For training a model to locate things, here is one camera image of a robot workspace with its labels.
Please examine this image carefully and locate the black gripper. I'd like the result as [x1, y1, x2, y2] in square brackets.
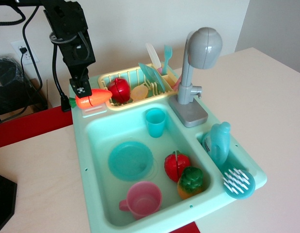
[57, 30, 95, 98]

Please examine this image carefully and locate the orange toy carrot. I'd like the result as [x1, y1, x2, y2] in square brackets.
[69, 88, 112, 109]

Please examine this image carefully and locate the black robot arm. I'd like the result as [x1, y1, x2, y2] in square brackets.
[15, 0, 95, 98]

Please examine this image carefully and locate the teal plate in rack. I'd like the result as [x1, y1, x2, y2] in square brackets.
[138, 63, 166, 93]

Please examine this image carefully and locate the teal toy plate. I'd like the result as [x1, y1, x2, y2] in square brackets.
[108, 141, 154, 181]

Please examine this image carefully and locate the red toy apple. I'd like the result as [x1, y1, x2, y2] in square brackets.
[107, 78, 130, 103]

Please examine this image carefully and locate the yellow toy lemon slice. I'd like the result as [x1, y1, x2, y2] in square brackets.
[130, 84, 148, 102]

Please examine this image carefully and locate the yellow dish rack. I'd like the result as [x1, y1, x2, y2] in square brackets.
[97, 67, 179, 111]

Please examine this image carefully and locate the black bag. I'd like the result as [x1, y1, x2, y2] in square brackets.
[0, 57, 48, 123]

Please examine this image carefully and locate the white toy knife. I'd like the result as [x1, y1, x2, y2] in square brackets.
[145, 43, 161, 69]

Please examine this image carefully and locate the teal toy cup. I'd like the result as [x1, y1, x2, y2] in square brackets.
[145, 108, 166, 138]

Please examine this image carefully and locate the light blue toy fork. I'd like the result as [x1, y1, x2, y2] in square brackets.
[161, 45, 173, 75]

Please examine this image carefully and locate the pink toy utensil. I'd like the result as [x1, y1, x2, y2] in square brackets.
[172, 75, 182, 91]

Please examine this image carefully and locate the mint green toy sink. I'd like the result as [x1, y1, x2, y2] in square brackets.
[71, 67, 267, 233]

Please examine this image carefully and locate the red toy strawberry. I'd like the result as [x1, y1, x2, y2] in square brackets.
[164, 150, 191, 183]

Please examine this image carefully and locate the pink toy mug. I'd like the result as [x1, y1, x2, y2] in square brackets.
[119, 181, 162, 220]

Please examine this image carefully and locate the black object at left edge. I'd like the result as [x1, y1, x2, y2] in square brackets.
[0, 175, 17, 230]

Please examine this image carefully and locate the grey toy faucet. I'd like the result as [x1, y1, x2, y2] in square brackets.
[168, 27, 223, 128]

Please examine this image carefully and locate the blue dish soap bottle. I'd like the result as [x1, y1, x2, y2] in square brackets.
[201, 122, 231, 167]

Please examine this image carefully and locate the orange toy fruit green top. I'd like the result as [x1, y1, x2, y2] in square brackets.
[177, 166, 204, 200]

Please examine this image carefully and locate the blue round dish brush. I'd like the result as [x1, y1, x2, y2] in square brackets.
[222, 168, 255, 199]

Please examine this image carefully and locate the black cable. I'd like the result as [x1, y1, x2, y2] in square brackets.
[0, 4, 72, 127]

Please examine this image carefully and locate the white wall outlet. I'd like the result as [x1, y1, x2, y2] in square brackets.
[11, 39, 40, 65]

